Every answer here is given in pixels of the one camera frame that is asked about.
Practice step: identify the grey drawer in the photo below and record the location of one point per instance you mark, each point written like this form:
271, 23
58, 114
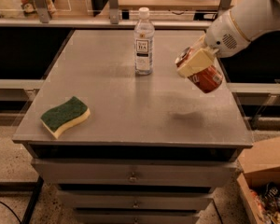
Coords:
122, 217
135, 200
135, 172

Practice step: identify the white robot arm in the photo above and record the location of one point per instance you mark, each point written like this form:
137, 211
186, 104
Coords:
255, 18

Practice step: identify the cardboard box with snacks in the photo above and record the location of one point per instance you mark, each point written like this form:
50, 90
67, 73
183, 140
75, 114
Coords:
260, 165

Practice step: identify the top grey drawer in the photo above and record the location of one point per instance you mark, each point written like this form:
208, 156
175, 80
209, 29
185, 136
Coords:
135, 172

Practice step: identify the red coke can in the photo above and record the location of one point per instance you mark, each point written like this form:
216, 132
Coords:
207, 80

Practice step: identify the green and yellow sponge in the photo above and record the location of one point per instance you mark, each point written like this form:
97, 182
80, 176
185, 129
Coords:
65, 116

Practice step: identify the bottom grey drawer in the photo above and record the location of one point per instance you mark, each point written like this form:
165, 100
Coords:
122, 217

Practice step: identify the metal railing with posts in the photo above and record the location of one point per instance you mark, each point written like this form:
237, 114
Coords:
191, 14

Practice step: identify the grey drawer cabinet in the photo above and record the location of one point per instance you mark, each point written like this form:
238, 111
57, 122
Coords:
159, 117

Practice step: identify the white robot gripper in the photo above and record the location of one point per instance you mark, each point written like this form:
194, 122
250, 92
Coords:
224, 35

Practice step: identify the snack bags in box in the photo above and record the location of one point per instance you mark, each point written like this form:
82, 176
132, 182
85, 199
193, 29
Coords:
267, 200

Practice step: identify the clear plastic tea bottle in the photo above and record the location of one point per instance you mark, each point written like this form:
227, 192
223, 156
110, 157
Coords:
143, 43

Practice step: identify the middle grey drawer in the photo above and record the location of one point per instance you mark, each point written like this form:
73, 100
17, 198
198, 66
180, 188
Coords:
135, 200

